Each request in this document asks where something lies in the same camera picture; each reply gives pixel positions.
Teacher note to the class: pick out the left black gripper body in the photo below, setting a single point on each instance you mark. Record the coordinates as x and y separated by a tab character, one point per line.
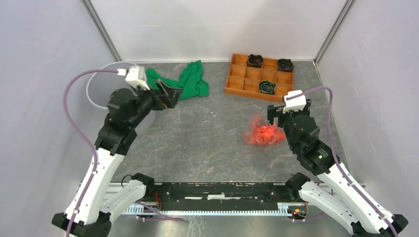
159	101

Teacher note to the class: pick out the left aluminium frame post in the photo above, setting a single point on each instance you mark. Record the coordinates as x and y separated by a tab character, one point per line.
89	7

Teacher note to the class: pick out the red black rolled belt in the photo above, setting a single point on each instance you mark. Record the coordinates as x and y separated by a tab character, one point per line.
255	61

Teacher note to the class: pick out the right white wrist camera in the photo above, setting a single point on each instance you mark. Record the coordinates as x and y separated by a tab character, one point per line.
293	101

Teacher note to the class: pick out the orange wooden compartment tray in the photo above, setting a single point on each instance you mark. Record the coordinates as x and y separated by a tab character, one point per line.
244	81

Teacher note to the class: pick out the aluminium frame post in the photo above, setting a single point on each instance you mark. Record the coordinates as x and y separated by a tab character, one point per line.
89	7
334	30

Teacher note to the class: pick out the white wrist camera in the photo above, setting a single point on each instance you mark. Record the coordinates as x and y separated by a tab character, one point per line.
293	101
135	76

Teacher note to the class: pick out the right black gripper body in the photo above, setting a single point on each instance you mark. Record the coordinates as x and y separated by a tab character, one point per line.
284	118

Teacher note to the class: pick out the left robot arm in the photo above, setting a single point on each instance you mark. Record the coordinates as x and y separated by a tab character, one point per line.
89	215

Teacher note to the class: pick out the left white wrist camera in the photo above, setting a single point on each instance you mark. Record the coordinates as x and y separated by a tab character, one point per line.
135	76

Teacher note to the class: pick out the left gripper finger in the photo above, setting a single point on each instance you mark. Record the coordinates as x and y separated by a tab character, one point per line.
168	85
173	100

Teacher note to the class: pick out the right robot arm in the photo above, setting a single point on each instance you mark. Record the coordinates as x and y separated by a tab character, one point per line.
353	208

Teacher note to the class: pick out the blue yellow rolled belt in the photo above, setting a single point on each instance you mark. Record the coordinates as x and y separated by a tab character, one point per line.
267	87

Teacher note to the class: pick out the right aluminium frame post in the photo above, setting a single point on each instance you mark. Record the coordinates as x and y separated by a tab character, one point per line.
334	30

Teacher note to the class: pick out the red plastic trash bag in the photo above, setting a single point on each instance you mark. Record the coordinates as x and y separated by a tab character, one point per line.
262	133

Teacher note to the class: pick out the green cloth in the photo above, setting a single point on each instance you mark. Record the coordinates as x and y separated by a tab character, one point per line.
190	80

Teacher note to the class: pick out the grey plastic trash bin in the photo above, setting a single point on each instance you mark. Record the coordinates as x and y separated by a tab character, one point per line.
100	86

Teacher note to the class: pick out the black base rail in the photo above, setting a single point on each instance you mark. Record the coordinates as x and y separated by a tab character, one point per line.
220	199

